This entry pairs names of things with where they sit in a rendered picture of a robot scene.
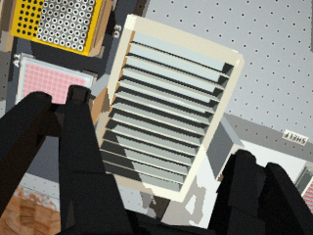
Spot yellow pipette tip rack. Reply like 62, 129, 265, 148
11, 0, 113, 57

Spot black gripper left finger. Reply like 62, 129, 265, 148
0, 74, 136, 235

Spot pink trough reservoir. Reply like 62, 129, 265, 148
294, 166, 313, 213

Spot white well plate with pink wells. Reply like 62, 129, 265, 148
17, 57, 94, 104

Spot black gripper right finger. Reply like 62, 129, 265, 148
206, 116, 313, 235

